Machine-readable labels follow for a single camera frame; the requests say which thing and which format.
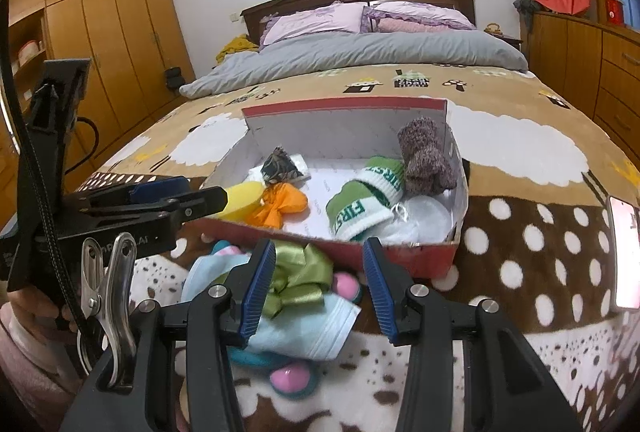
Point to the lilac ruffled pillow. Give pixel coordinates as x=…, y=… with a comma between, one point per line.
x=425, y=12

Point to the green satin ribbon bow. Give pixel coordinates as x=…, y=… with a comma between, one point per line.
x=300, y=272

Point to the orange ribbon bow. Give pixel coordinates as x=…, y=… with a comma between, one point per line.
x=282, y=204

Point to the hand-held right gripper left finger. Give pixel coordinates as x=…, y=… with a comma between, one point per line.
x=257, y=284

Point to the green white sock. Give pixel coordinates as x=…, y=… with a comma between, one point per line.
x=385, y=177
x=350, y=212

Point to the clear bag of cotton pads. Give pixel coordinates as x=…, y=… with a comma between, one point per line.
x=425, y=217

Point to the grey duvet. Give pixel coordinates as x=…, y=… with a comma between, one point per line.
x=375, y=50

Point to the teal pink fuzzy sock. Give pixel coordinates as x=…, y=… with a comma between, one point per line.
x=290, y=377
x=227, y=249

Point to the red cardboard box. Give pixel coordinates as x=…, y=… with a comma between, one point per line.
x=350, y=132

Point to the metal spring clip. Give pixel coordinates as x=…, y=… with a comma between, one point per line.
x=117, y=312

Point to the printed sheep blanket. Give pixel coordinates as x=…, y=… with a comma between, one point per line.
x=525, y=222

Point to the grey speckled fuzzy sock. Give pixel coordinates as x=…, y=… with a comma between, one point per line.
x=425, y=157

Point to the smartphone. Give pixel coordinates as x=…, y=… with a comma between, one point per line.
x=625, y=257

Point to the pink fuzzy pillow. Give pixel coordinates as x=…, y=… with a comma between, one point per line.
x=405, y=25

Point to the person's left hand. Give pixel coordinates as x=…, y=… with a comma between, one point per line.
x=35, y=307

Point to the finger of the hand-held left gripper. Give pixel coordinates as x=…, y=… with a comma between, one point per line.
x=160, y=189
x=200, y=202

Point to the small basket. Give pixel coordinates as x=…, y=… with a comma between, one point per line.
x=493, y=29

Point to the brown patterned cloth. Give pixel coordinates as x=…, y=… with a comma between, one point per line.
x=280, y=165

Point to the wooden wardrobe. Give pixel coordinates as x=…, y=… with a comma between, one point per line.
x=115, y=37

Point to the wooden dresser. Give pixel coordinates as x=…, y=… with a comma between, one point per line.
x=565, y=52

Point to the yellow sponge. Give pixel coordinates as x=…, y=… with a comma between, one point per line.
x=245, y=199

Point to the wooden nightstand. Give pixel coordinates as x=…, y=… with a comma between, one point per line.
x=512, y=43

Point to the yellow cloth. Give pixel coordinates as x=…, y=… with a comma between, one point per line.
x=235, y=47

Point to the person's left forearm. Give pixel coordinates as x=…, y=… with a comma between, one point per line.
x=30, y=372

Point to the white storage container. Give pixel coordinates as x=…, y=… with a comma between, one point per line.
x=29, y=51

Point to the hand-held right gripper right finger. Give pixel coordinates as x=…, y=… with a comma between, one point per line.
x=380, y=292

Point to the light blue face mask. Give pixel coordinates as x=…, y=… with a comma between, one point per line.
x=320, y=332

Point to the red container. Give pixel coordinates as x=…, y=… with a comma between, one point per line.
x=613, y=10

